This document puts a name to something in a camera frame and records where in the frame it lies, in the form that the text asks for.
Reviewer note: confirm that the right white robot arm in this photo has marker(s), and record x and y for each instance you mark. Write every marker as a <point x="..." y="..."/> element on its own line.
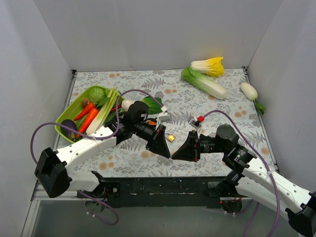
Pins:
<point x="249" y="177"/>

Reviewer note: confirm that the yellow napa cabbage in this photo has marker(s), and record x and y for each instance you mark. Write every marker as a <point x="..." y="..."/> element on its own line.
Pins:
<point x="212" y="67"/>

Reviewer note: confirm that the floral table mat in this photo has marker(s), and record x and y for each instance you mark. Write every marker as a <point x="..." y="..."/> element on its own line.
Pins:
<point x="131" y="159"/>

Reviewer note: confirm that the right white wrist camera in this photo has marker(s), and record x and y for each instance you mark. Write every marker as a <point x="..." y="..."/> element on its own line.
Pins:
<point x="196" y="122"/>

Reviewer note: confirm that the purple eggplant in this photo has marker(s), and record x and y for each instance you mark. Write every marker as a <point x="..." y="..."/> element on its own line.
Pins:
<point x="67" y="130"/>

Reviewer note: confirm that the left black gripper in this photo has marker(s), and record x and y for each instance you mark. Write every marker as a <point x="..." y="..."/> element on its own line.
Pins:
<point x="155" y="138"/>

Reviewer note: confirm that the green plastic basket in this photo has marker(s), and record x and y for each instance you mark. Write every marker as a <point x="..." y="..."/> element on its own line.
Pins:
<point x="75" y="107"/>

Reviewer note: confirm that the brass padlock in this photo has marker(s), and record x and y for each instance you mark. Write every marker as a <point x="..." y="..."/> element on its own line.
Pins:
<point x="170" y="137"/>

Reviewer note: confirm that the green napa cabbage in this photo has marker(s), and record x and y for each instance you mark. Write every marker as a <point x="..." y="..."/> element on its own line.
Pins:
<point x="203" y="83"/>

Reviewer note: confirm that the white radish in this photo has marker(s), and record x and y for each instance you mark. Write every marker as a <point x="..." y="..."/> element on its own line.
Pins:
<point x="251" y="93"/>

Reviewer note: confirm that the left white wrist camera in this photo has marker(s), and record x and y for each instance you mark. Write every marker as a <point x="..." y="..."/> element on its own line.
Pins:
<point x="162" y="117"/>

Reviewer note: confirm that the red chili pepper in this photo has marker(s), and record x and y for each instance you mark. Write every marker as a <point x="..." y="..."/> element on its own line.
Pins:
<point x="114" y="108"/>

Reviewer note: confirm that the green celery stalks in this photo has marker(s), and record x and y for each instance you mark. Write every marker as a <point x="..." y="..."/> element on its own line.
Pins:
<point x="99" y="120"/>

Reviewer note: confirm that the brown kiwi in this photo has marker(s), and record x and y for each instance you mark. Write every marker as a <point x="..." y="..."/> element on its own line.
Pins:
<point x="85" y="102"/>

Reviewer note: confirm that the orange black padlock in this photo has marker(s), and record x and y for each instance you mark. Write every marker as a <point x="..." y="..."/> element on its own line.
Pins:
<point x="152" y="122"/>

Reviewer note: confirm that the orange carrot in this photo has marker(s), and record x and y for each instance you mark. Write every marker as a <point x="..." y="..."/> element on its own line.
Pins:
<point x="85" y="111"/>
<point x="88" y="120"/>

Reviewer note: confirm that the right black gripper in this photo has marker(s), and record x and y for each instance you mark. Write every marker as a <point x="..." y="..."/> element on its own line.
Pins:
<point x="195" y="145"/>

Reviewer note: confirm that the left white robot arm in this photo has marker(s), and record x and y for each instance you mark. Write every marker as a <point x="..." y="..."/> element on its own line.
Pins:
<point x="55" y="169"/>

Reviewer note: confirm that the green bok choy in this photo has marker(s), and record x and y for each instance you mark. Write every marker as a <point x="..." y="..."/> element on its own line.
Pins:
<point x="154" y="107"/>

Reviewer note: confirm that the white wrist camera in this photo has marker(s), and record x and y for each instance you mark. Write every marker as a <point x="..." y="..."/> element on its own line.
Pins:
<point x="162" y="117"/>
<point x="196" y="122"/>

